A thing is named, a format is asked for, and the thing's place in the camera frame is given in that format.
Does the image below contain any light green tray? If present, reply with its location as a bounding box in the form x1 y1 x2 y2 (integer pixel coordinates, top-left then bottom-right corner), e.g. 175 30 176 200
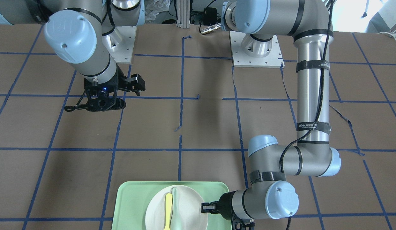
112 181 232 230

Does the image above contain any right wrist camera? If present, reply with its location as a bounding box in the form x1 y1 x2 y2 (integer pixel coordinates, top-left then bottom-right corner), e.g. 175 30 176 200
120 74 146 96

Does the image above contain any white round plate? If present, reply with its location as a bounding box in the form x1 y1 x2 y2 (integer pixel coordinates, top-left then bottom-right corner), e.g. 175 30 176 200
145 185 208 230

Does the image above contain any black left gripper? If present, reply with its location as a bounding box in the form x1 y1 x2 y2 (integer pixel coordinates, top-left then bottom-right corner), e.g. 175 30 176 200
202 191 246 221

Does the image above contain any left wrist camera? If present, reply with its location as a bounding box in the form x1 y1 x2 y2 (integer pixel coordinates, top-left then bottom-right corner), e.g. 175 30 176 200
231 218 255 230

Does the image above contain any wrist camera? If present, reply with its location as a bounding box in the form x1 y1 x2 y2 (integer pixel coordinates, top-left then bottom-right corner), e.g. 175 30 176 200
120 74 146 96
231 218 255 230

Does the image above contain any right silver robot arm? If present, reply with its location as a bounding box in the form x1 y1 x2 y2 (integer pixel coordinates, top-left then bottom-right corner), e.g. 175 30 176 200
0 0 146 112

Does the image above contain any yellow plastic fork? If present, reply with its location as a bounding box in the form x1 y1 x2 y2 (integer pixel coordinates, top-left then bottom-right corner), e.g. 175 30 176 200
163 193 173 230

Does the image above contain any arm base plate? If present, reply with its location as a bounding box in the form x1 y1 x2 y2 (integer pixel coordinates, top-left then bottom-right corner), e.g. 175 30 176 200
102 26 137 64
229 31 285 68

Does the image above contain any light green spoon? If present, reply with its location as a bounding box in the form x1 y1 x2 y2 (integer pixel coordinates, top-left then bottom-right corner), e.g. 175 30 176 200
170 187 182 230

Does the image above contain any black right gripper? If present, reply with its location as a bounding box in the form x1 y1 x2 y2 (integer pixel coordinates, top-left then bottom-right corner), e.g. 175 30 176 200
64 69 126 112

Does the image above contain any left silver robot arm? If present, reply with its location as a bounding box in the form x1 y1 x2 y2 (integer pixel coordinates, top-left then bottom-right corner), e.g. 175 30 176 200
201 0 341 223

